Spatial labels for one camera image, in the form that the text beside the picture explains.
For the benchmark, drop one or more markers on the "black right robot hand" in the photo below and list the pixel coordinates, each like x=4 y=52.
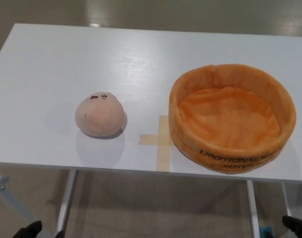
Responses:
x=295 y=224

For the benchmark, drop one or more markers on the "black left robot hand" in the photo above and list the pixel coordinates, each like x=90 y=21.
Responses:
x=29 y=229

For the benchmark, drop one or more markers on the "pink round plush toy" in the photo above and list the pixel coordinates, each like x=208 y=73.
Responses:
x=99 y=116

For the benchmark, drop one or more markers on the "orange plush round plate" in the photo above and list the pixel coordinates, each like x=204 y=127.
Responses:
x=230 y=119

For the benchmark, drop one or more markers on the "white table leg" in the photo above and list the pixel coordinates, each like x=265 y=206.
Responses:
x=66 y=198
x=253 y=208
x=286 y=200

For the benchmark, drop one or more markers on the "teal robot part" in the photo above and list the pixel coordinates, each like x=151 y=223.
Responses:
x=266 y=233

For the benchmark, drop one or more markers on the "short beige tape strip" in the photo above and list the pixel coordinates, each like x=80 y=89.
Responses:
x=148 y=139

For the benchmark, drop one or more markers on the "long beige tape strip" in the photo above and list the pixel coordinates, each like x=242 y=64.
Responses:
x=163 y=156

